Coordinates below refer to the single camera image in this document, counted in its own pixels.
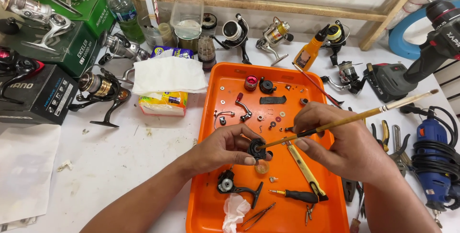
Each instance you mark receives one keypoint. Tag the person's right hand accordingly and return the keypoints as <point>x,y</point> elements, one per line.
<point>348,146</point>

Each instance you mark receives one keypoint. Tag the person's left hand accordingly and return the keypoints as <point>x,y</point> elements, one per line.
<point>219,148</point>

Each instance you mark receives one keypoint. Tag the black reel rotor part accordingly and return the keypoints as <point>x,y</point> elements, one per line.
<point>257,151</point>

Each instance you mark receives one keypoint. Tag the black reel body with foot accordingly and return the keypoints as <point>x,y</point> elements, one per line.
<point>226,184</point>

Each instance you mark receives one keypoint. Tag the dark metal pliers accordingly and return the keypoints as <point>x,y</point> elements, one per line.
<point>348,190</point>

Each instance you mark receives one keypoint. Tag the small orange grease cup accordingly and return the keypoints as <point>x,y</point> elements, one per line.
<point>262,167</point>

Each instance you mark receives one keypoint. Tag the metal adjustable wrench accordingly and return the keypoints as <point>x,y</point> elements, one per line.
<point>397,146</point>

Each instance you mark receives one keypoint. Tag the yellow black utility knife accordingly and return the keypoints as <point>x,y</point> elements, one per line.
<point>305,172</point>

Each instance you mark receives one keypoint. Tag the crumpled white tissue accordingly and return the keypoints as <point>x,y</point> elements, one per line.
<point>233,211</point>

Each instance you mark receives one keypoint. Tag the scattered small washers and screws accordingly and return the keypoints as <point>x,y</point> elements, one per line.
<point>277,119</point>

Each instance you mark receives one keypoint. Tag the yellow tissue pack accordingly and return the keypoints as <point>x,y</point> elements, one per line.
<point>163,105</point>

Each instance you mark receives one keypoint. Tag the small silver black fishing reel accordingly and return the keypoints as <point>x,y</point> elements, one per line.
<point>346,75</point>

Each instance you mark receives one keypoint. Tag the black flat cover piece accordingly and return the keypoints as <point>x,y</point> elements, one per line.
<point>273,100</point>

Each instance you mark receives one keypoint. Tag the red reel spool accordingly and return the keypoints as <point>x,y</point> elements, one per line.
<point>251,83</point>

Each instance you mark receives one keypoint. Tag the metal screwdriver bits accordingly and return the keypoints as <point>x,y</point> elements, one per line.
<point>309,213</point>

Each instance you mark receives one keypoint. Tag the metal tweezers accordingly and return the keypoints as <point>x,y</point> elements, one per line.
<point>258,215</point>

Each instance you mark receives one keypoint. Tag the black round reel part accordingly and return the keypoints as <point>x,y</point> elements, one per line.
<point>266,86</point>

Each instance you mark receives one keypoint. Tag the white tissue sheet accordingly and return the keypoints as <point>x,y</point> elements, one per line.
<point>169,75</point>

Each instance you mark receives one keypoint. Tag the orange plastic tray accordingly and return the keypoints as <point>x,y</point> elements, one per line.
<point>287,218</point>

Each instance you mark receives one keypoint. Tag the orange oil bottle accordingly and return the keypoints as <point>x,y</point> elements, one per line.
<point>309,53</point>

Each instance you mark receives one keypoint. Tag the dark brown bottle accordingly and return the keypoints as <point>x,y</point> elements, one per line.
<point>207,46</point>

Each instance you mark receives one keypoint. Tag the blue purple tissue pack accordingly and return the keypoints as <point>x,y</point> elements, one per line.
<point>172,51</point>

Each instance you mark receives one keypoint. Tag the black yellow fishing reel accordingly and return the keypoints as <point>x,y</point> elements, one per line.
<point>336,35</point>

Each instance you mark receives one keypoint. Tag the black white fishing reel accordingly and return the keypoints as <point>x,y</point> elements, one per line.
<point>233,32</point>

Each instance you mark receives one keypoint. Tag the silver gold fishing reel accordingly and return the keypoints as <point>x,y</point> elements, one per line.
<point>275,33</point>

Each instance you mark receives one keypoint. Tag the glass jar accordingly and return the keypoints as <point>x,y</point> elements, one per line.
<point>154,35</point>

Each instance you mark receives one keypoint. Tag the black gold fishing reel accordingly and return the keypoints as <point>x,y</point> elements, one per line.
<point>100,87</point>

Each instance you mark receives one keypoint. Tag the clear plastic container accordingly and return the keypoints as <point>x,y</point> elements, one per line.
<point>187,17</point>

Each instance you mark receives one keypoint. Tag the grey silver fishing reel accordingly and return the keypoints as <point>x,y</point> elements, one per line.
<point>120,46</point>

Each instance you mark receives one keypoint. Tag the plastic water bottle blue cap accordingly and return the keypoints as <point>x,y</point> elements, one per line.
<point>124,14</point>

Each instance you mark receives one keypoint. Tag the dark green reel box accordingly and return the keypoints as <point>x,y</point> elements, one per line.
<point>75,51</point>

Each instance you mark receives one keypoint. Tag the light green reel box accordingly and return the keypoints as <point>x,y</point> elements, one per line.
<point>93,10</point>

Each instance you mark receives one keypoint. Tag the black reel box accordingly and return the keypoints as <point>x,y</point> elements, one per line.
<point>36,96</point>

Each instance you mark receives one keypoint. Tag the white paper sheet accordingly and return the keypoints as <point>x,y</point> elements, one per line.
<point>25,168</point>

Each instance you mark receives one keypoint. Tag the black red fishing reel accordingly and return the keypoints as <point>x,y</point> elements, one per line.
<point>14,66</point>

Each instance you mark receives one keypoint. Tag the large silver fishing reel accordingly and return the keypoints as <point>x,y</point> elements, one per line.
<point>36,12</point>

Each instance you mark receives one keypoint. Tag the wooden frame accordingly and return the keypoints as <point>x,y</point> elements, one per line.
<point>273,6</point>

